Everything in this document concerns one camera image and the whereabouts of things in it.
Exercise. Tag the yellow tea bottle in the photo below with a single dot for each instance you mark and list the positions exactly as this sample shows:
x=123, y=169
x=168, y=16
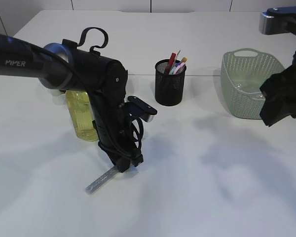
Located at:
x=81, y=115

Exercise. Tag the gold glitter pen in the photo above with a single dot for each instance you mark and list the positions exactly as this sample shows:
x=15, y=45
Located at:
x=184, y=59

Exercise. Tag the black mesh pen holder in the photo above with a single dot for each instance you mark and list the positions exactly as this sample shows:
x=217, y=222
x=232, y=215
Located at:
x=168, y=88

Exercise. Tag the pink scissors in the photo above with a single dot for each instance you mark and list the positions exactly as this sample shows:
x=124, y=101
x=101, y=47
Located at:
x=179, y=68

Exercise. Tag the red glitter pen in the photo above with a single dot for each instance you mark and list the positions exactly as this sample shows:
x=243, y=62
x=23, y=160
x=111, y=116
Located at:
x=170, y=63

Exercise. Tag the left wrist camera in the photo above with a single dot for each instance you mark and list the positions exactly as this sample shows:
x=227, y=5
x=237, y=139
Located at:
x=140, y=109

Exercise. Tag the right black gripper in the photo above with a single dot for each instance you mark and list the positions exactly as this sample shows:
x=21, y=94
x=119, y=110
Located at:
x=280, y=90

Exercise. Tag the green woven plastic basket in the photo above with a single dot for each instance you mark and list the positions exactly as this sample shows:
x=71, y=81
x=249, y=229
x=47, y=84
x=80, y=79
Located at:
x=243, y=71

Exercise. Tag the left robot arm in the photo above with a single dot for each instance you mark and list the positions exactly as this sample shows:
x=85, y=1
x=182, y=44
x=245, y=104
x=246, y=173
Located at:
x=65, y=67

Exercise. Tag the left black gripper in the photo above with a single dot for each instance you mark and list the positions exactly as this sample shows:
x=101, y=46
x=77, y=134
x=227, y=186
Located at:
x=120, y=134

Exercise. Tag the silver glitter pen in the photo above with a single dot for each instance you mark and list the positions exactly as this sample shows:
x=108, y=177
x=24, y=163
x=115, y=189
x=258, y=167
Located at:
x=100, y=181

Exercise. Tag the clear plastic sheet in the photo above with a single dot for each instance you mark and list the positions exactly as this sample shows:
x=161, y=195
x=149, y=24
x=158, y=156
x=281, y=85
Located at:
x=251, y=89

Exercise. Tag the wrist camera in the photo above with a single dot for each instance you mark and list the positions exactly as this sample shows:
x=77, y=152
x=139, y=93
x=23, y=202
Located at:
x=278, y=20
x=140, y=109

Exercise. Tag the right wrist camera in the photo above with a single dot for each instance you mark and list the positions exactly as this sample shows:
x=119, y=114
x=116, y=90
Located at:
x=278, y=20

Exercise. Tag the blue scissors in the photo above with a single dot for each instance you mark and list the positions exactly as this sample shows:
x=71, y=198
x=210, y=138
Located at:
x=172, y=71

